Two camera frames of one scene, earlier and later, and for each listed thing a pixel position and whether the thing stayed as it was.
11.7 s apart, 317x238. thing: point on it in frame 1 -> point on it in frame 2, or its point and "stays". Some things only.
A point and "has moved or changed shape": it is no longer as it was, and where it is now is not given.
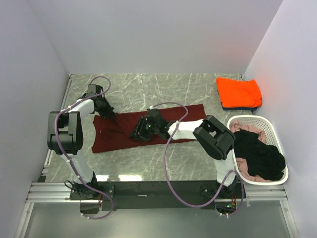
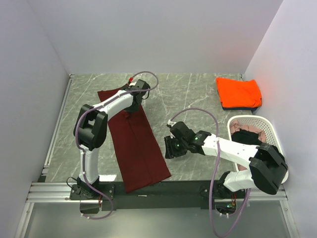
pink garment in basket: (241, 162) stays
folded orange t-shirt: (238, 93) stays
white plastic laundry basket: (267, 125) stays
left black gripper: (109, 112) -> (132, 109)
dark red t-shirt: (112, 133) has moved or changed shape
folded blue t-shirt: (232, 108) stays
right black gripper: (138, 131) -> (171, 151)
